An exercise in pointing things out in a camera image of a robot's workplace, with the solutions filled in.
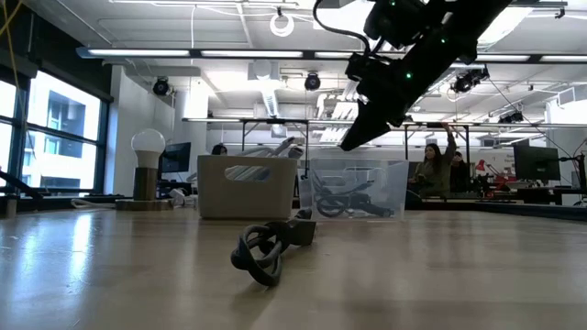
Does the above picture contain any clear plastic bin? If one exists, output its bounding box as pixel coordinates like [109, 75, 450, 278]
[307, 158, 410, 222]

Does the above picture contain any white ceiling duct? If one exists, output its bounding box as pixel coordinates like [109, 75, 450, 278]
[247, 59, 282, 119]

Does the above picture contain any white opaque plastic bin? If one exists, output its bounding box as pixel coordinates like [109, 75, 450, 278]
[196, 154, 299, 220]

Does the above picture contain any white coiled ceiling cable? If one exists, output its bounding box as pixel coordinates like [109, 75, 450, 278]
[269, 11, 295, 39]

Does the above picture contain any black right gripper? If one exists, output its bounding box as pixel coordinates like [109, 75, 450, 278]
[339, 45, 455, 150]

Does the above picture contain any red desk lamp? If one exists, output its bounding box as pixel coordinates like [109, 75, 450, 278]
[476, 159, 511, 193]

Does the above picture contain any white light bulb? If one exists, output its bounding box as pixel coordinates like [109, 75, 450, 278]
[130, 127, 167, 170]

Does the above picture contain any black USB cable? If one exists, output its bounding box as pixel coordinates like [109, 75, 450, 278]
[315, 191, 357, 219]
[229, 216, 318, 289]
[355, 201, 396, 219]

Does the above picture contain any black computer monitor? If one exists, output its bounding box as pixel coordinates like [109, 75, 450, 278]
[159, 141, 193, 175]
[512, 145, 562, 182]

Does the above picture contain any black ceiling spotlight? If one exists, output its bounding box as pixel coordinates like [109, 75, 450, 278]
[152, 76, 172, 98]
[303, 71, 322, 93]

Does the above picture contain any ceiling light strip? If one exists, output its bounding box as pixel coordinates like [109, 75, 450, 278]
[76, 44, 587, 64]

